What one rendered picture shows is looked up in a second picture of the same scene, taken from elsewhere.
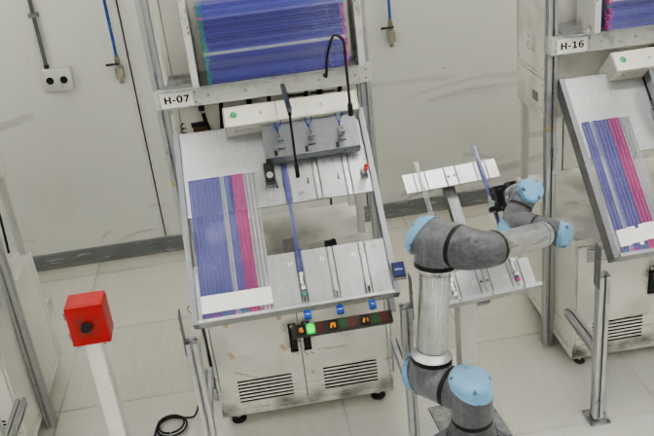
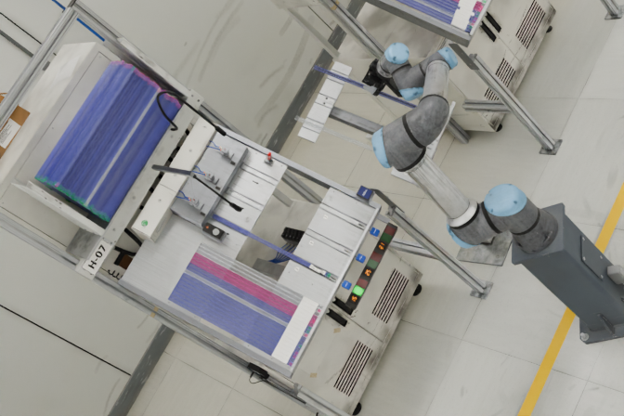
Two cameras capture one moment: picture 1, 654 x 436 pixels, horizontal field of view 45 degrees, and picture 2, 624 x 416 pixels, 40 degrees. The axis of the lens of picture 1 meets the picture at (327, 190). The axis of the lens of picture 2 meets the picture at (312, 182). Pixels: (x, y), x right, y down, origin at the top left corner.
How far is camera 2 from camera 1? 0.70 m
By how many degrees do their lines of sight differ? 15
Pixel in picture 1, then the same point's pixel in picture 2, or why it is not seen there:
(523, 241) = (442, 85)
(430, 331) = (449, 198)
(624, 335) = (507, 82)
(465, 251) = (427, 127)
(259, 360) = (331, 356)
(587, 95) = not seen: outside the picture
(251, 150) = (181, 231)
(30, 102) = not seen: outside the picture
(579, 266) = not seen: hidden behind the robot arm
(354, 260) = (331, 219)
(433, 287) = (426, 171)
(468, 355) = not seen: hidden behind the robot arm
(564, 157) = (321, 16)
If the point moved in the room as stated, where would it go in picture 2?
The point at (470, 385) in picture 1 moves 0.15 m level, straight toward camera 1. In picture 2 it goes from (507, 201) to (539, 217)
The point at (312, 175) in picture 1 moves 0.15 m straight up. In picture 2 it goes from (240, 201) to (211, 179)
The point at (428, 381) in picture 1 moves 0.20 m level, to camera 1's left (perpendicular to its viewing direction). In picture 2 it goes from (479, 227) to (448, 281)
